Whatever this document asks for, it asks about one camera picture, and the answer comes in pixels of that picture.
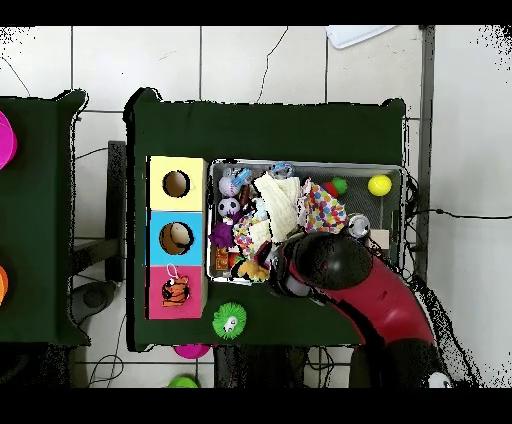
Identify tan plush monkey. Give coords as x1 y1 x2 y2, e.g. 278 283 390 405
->
237 259 271 283

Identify small colourful dotted cloth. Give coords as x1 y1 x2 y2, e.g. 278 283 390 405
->
232 213 261 257

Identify purple spiky monster toy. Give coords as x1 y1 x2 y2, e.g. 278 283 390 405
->
208 221 237 249

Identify cream quilted cloth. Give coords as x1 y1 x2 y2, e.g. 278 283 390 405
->
253 172 302 243

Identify large colourful dotted cloth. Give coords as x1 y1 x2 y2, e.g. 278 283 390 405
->
301 179 348 235

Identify green spiky ball with eyes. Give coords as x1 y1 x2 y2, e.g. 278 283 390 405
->
211 302 248 341

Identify orange striped plush tiger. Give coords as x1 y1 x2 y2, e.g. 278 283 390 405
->
160 262 191 309

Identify black silver drink can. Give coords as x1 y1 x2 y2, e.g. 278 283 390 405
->
346 213 371 239

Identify wooden box with three holes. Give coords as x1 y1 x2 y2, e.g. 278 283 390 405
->
144 154 209 321

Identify clear mesh bin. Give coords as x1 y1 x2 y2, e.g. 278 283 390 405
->
205 159 406 287

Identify toy soccer ball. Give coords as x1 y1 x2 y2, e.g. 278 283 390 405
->
217 197 241 218

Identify white toy baseball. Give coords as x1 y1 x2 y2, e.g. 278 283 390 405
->
217 175 242 198

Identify multicolour spiky caterpillar toy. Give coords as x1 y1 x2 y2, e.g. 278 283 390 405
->
321 176 348 199

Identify pale wooden block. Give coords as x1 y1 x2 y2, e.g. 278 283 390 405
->
369 228 391 249

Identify pink bowl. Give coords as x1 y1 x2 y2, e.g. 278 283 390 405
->
171 342 212 361
0 109 19 171

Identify dark green table cloth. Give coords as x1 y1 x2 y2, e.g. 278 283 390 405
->
0 88 92 348
122 86 408 353

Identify yellow ball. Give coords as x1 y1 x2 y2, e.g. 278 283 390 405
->
367 174 393 197

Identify green bowl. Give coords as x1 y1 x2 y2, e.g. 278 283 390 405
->
167 374 200 388

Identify black cable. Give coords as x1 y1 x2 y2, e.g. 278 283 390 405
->
403 207 512 220

